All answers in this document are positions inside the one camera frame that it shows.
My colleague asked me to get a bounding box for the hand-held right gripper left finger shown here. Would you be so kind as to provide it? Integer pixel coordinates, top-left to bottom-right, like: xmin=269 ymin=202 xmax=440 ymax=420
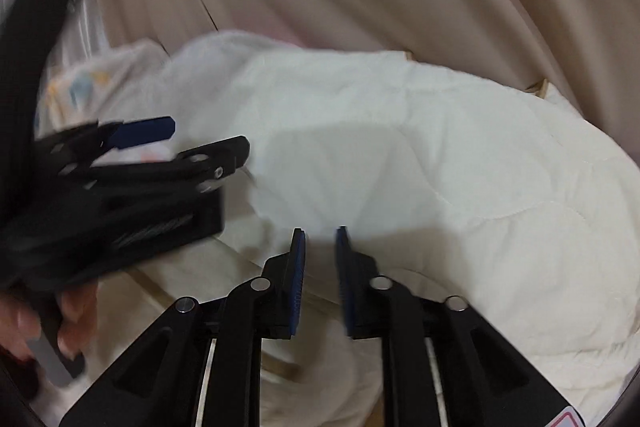
xmin=59 ymin=227 xmax=307 ymax=427

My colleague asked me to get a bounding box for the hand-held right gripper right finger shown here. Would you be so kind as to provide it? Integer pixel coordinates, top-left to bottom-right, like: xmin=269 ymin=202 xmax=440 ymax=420
xmin=334 ymin=225 xmax=587 ymax=427

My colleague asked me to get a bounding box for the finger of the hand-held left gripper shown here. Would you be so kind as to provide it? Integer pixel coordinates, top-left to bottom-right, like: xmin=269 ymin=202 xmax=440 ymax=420
xmin=37 ymin=117 xmax=176 ymax=170
xmin=75 ymin=135 xmax=251 ymax=198

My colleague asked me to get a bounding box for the white quilted blanket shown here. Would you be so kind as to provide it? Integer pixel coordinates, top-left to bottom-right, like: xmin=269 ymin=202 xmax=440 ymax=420
xmin=70 ymin=29 xmax=640 ymax=427

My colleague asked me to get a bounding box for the person's left hand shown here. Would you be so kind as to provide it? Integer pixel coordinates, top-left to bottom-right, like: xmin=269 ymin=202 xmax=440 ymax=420
xmin=0 ymin=279 xmax=99 ymax=362

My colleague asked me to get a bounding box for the grey floral fleece blanket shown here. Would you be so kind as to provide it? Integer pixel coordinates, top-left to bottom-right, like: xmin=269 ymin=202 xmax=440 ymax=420
xmin=34 ymin=39 xmax=173 ymax=168

